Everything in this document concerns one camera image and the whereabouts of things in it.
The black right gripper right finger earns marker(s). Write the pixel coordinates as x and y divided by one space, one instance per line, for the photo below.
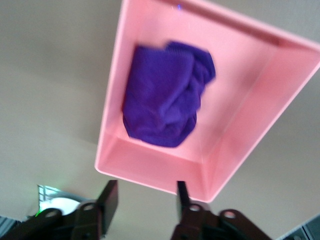
190 215

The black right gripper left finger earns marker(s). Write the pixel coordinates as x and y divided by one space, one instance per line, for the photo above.
100 215

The purple microfiber cloth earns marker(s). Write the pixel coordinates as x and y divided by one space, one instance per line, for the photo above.
167 95

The pink plastic rectangular bin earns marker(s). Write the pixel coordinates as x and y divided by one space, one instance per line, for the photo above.
237 112

